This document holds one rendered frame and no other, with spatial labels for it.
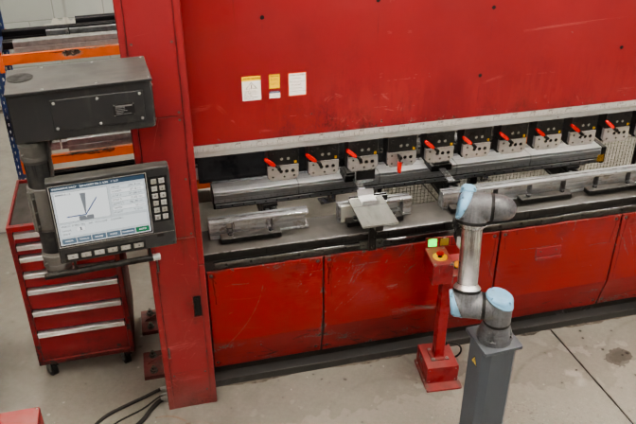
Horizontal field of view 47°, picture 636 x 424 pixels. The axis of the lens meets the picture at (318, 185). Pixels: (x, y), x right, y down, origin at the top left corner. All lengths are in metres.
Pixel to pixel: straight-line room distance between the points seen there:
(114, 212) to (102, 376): 1.61
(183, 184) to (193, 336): 0.86
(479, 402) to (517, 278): 1.04
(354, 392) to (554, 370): 1.13
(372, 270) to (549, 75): 1.32
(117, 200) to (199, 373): 1.33
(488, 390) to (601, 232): 1.36
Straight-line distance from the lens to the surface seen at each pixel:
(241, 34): 3.25
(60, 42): 4.87
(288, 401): 4.06
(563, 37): 3.82
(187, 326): 3.72
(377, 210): 3.67
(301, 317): 3.94
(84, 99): 2.74
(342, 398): 4.07
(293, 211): 3.71
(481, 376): 3.37
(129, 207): 2.92
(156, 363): 4.31
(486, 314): 3.18
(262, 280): 3.74
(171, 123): 3.14
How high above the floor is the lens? 2.92
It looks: 30 degrees down
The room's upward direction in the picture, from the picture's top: straight up
